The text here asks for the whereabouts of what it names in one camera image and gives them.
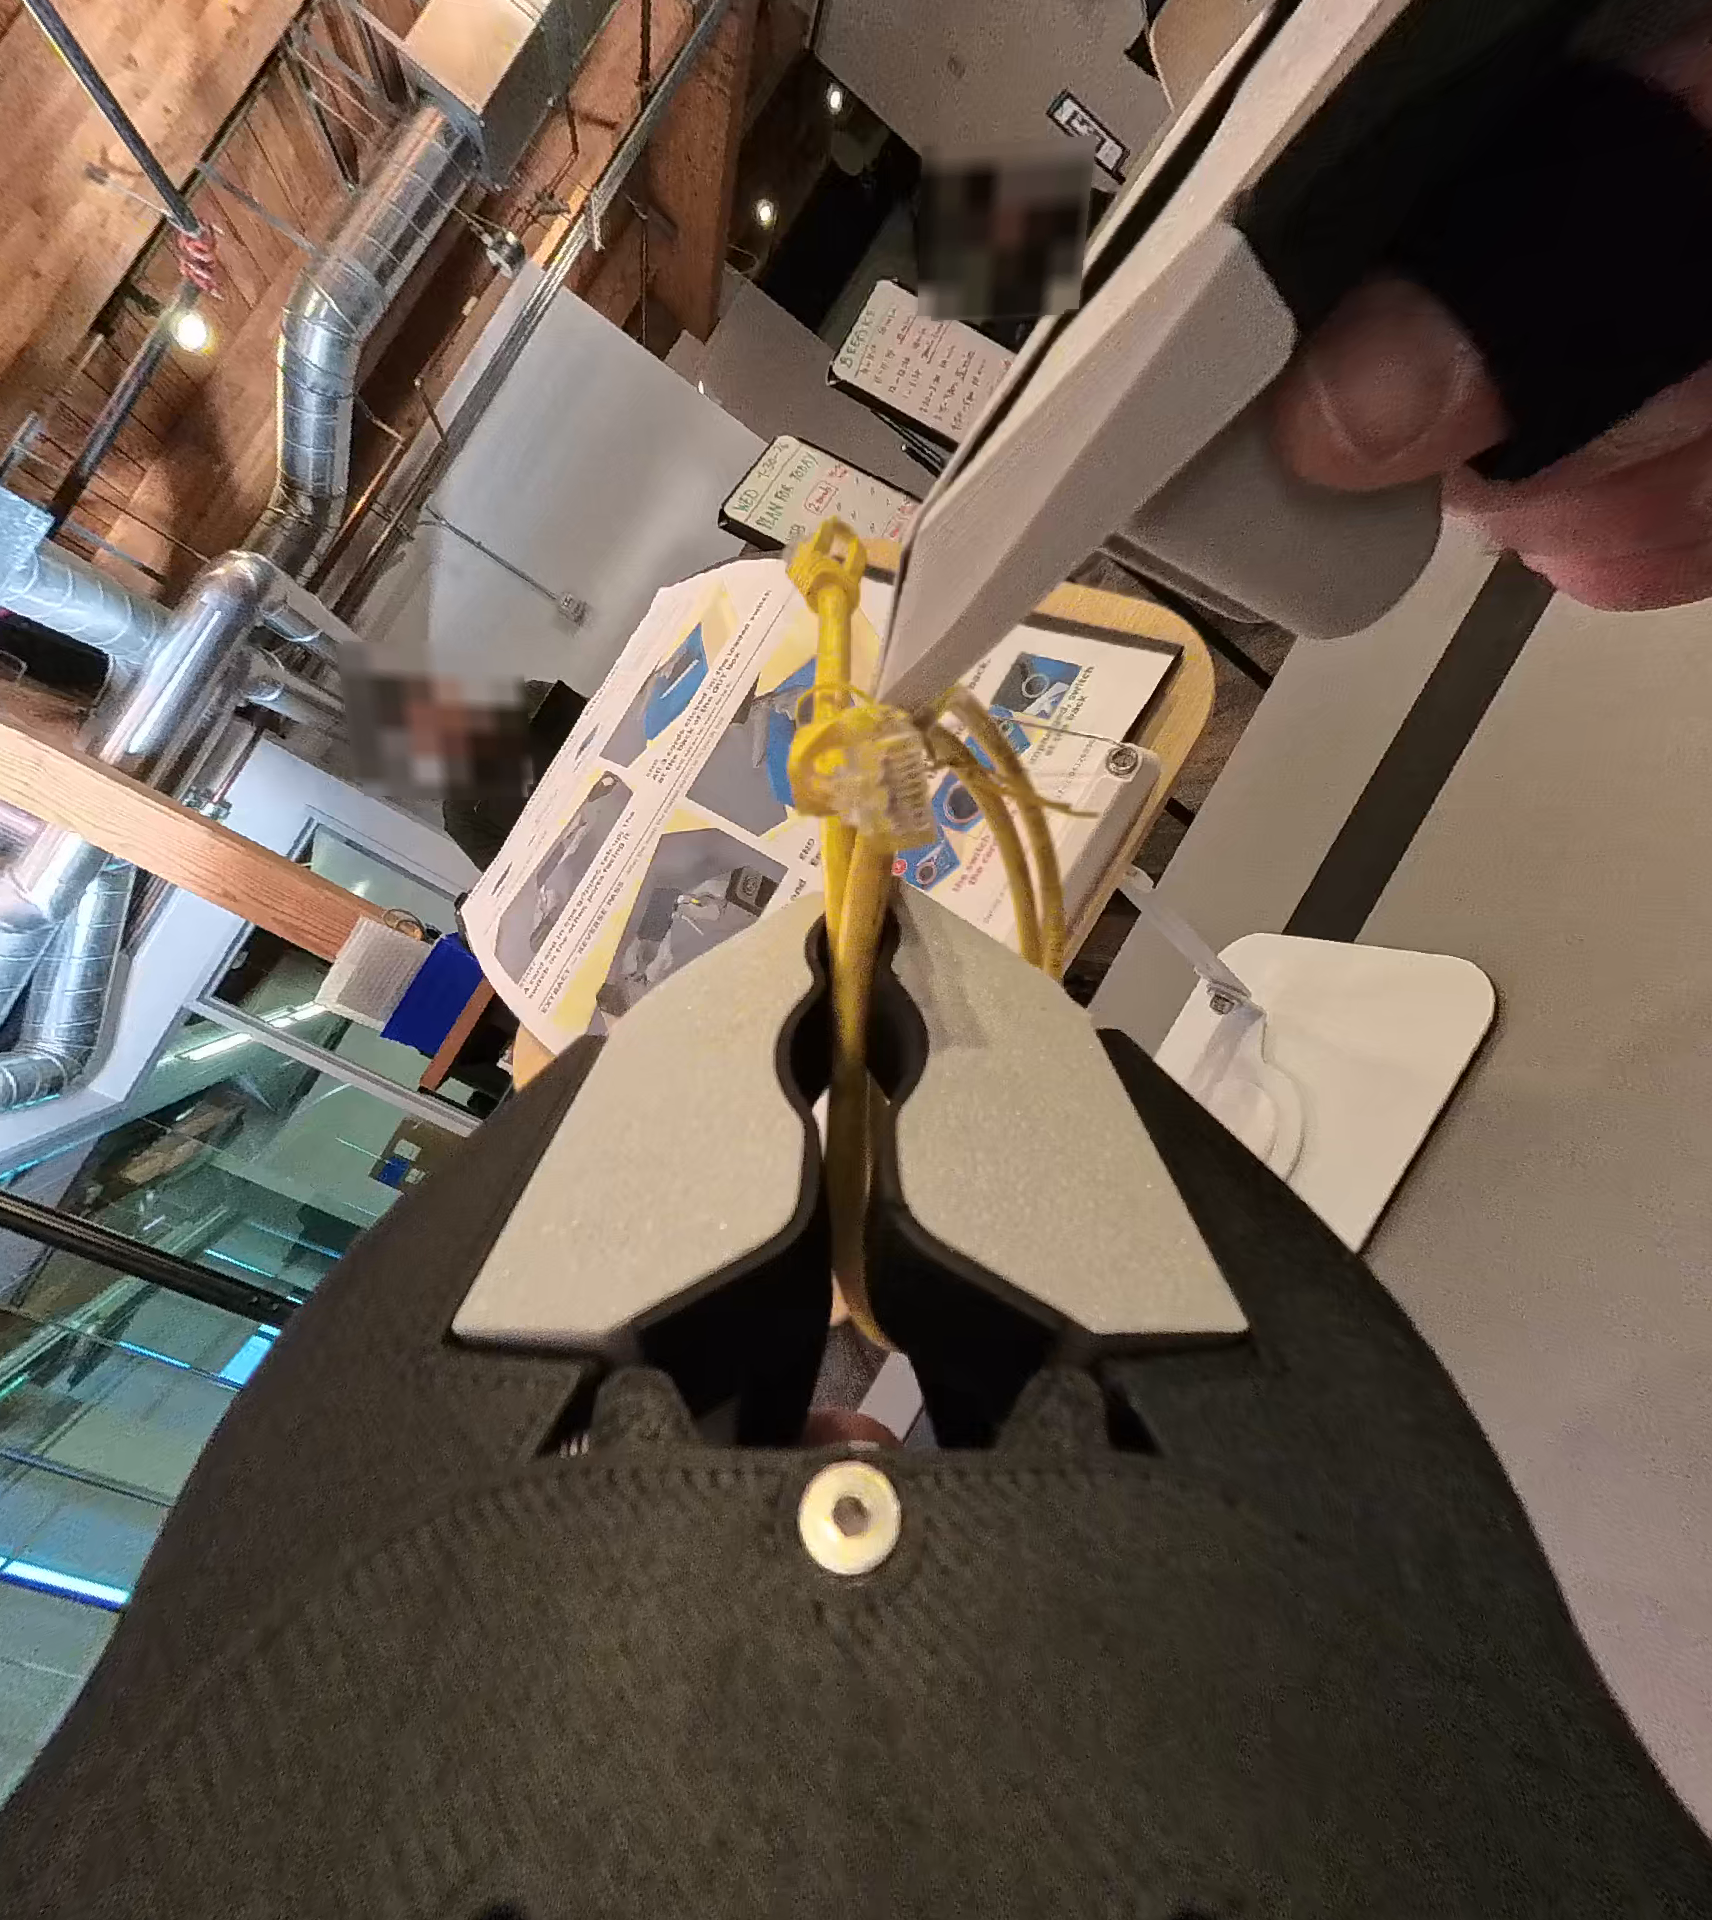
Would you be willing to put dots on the brown wooden desk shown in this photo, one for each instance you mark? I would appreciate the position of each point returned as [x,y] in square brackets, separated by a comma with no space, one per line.
[463,1035]

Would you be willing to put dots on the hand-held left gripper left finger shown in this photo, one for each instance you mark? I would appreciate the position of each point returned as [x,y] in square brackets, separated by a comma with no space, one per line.
[647,1185]

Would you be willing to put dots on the blue plastic bin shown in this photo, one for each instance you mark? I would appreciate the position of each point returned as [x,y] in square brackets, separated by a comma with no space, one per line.
[437,990]

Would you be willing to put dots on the person's right hand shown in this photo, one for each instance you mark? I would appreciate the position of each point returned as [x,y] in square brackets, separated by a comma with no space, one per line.
[1696,481]

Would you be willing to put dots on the silver ventilation duct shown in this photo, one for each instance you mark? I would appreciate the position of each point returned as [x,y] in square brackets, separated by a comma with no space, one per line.
[317,361]

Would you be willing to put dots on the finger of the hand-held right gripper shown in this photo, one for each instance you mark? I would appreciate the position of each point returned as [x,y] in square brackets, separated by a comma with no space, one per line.
[1066,495]
[1247,104]

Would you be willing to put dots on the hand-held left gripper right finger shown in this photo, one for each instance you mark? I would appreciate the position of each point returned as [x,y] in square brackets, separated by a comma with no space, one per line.
[1066,1185]

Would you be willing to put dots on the wooden pillar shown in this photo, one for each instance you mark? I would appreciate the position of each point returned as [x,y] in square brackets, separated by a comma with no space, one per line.
[167,841]

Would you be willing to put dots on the white printed board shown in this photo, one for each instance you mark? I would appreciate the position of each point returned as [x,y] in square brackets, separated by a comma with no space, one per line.
[810,495]
[916,361]

